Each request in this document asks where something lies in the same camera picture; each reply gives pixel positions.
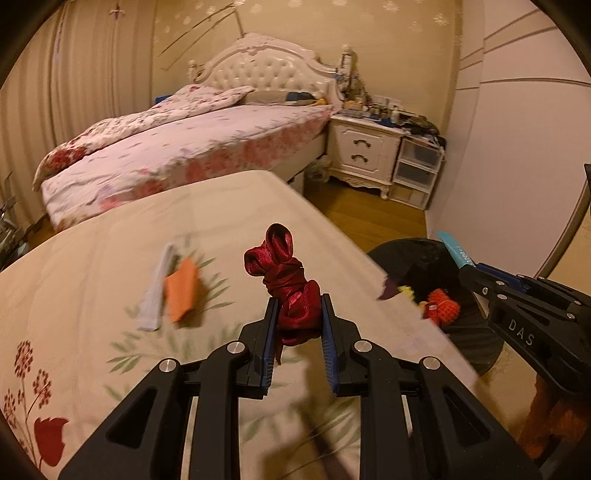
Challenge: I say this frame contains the white carved nightstand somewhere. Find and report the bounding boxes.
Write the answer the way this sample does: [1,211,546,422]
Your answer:
[323,113,407,200]

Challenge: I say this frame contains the white tufted bed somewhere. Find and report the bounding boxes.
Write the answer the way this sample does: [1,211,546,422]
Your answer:
[32,32,345,232]

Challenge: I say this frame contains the white wardrobe door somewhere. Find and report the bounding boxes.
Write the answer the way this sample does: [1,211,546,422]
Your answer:
[425,0,591,278]

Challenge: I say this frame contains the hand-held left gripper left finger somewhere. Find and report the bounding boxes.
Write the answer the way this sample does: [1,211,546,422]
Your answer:
[58,295,280,480]

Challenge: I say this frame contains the pink floral bedspread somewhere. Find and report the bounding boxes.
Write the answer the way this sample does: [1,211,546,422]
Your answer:
[41,104,336,232]

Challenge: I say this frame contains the cluster of small nightstand bottles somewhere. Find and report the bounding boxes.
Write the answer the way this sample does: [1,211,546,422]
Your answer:
[339,90,408,125]

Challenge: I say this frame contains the black lined waste bin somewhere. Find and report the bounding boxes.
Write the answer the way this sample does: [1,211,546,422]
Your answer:
[366,237,505,376]

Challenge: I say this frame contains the orange foam fruit net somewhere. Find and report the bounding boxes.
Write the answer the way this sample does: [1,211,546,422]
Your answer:
[422,288,463,330]

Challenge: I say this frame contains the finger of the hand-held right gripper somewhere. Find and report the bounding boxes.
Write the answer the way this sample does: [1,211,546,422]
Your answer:
[458,263,579,325]
[478,262,591,311]

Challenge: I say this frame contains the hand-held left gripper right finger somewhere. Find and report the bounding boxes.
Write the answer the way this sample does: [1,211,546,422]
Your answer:
[321,293,544,480]

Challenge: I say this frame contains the dark clothes pile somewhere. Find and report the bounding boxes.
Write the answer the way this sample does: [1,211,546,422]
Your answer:
[402,115,448,149]

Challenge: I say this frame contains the crumpled plastic bag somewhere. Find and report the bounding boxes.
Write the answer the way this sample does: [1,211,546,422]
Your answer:
[305,157,331,184]

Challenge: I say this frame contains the beige floral cloth cover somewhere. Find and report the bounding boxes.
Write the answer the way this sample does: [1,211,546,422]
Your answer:
[0,170,479,480]

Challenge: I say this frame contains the light grey strip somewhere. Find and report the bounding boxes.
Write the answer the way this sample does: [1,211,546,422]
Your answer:
[138,243,179,332]

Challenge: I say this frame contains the clear plastic drawer unit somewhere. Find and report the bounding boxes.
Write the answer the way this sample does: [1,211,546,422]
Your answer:
[392,136,447,211]

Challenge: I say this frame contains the dark red satin ribbon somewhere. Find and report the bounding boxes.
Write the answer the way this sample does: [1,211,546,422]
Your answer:
[243,223,323,366]

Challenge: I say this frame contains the grey pillow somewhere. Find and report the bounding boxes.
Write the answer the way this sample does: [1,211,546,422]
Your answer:
[248,89,325,106]

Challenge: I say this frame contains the beige curtain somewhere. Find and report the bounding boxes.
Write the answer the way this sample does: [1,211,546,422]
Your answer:
[0,0,160,223]

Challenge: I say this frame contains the folded floral quilt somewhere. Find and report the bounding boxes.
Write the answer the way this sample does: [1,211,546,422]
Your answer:
[32,84,256,193]

